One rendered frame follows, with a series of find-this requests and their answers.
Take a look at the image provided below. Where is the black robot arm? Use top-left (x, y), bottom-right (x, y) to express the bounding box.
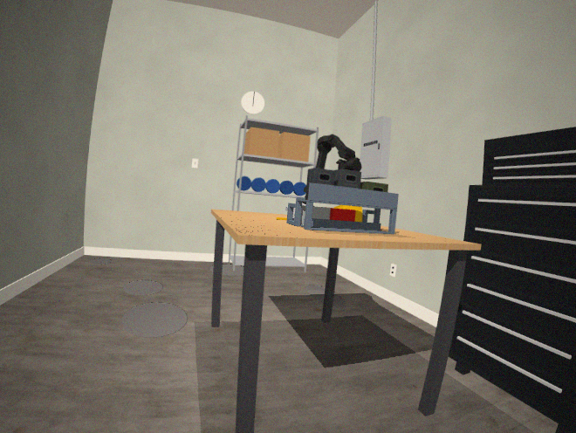
top-left (316, 134), bottom-right (361, 171)

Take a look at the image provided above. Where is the red open bin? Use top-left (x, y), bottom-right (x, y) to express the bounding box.
top-left (330, 208), bottom-right (356, 222)

